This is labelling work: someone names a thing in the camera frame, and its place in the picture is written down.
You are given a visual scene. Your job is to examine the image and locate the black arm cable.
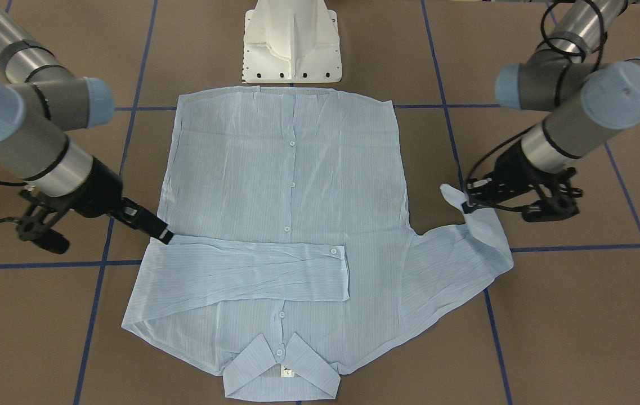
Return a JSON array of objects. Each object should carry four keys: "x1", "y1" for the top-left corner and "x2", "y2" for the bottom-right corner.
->
[{"x1": 464, "y1": 0, "x2": 607, "y2": 192}]

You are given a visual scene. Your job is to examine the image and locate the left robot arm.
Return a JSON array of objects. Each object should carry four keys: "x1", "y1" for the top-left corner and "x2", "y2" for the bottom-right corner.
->
[{"x1": 462, "y1": 1, "x2": 640, "y2": 222}]

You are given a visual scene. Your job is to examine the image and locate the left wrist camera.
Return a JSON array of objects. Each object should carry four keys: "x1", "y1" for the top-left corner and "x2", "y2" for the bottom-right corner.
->
[{"x1": 521, "y1": 167, "x2": 583, "y2": 223}]

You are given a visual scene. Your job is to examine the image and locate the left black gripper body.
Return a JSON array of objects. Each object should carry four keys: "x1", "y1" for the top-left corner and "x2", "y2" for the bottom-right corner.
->
[{"x1": 485, "y1": 141, "x2": 547, "y2": 205}]

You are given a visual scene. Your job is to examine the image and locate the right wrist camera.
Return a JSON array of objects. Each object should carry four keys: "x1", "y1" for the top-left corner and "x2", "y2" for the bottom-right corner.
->
[{"x1": 14, "y1": 190, "x2": 72, "y2": 255}]

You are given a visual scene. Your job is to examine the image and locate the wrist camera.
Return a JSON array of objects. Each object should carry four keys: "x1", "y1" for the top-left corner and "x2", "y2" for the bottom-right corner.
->
[
  {"x1": 521, "y1": 167, "x2": 583, "y2": 223},
  {"x1": 14, "y1": 190, "x2": 72, "y2": 255}
]

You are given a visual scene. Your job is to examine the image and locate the light blue button-up shirt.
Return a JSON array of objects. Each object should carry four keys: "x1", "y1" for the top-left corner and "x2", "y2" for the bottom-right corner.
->
[{"x1": 122, "y1": 87, "x2": 513, "y2": 402}]

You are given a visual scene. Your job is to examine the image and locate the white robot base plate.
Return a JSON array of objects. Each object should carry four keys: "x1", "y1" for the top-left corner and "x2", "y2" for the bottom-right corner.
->
[{"x1": 241, "y1": 1, "x2": 343, "y2": 84}]

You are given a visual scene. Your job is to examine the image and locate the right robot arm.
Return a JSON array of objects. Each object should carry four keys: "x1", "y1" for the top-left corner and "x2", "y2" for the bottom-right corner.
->
[{"x1": 0, "y1": 8, "x2": 173, "y2": 254}]

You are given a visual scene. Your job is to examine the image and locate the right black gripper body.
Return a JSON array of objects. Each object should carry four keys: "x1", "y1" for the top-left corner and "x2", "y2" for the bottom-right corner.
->
[{"x1": 72, "y1": 158, "x2": 123, "y2": 218}]

